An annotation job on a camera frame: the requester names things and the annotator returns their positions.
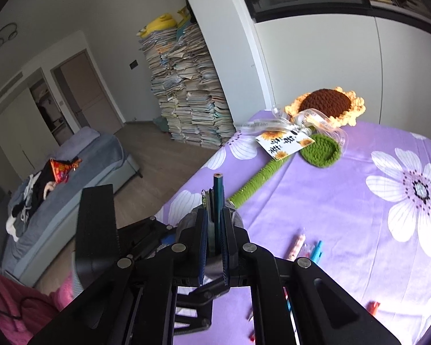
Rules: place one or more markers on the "pink patterned pen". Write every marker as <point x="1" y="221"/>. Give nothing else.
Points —
<point x="296" y="246"/>

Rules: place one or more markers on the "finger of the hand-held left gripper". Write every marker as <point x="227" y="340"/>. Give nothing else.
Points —
<point x="143" y="235"/>
<point x="208" y="293"/>

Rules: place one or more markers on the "brown door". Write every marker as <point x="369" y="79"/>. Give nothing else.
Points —
<point x="89" y="90"/>

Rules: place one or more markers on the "clear ribbon bow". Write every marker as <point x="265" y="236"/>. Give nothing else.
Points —
<point x="309" y="115"/>

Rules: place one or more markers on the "grey bed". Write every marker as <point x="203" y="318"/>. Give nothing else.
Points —
<point x="93" y="158"/>

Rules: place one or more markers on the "dark green bag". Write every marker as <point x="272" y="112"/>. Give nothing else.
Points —
<point x="161" y="125"/>

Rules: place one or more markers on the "dark wall switch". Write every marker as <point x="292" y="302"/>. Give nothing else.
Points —
<point x="133" y="65"/>

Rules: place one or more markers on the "pile of clothes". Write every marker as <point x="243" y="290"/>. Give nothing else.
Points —
<point x="32" y="194"/>

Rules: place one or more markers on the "white wardrobe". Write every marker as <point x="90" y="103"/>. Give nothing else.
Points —
<point x="10" y="129"/>

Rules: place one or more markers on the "dark teal pencil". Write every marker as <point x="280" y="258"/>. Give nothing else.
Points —
<point x="218" y="194"/>

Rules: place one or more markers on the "grey dotted pen holder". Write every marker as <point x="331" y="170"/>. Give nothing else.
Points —
<point x="186" y="224"/>

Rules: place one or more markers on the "tall pile of books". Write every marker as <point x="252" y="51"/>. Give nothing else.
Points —
<point x="194" y="97"/>

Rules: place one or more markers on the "wide stack of books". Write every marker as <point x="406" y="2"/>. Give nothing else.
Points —
<point x="411" y="3"/>

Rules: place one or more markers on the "crochet sunflower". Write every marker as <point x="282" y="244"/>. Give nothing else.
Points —
<point x="327" y="102"/>

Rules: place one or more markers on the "yellow plush toy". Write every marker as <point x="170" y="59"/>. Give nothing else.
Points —
<point x="158" y="23"/>

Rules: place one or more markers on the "air vent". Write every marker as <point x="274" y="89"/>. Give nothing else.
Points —
<point x="7" y="88"/>

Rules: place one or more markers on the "blue pen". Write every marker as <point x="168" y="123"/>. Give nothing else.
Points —
<point x="318" y="251"/>

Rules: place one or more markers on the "red pen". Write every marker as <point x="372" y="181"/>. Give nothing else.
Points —
<point x="306" y="251"/>

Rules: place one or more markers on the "teal flat item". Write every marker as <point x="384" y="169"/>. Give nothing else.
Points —
<point x="182" y="32"/>

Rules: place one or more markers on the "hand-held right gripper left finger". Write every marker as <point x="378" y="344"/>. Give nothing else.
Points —
<point x="202" y="244"/>

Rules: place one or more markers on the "white sunflower gift tag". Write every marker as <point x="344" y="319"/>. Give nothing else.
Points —
<point x="280" y="145"/>

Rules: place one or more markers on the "pink garment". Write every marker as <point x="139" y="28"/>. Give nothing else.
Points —
<point x="7" y="294"/>

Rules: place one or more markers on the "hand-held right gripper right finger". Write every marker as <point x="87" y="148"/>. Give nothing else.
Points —
<point x="225" y="248"/>

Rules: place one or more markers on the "white bookcase cabinet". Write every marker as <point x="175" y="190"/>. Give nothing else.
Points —
<point x="327" y="54"/>

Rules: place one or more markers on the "red snack bag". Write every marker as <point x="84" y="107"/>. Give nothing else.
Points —
<point x="63" y="170"/>

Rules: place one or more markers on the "purple floral tablecloth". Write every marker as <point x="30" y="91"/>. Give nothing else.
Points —
<point x="344" y="205"/>

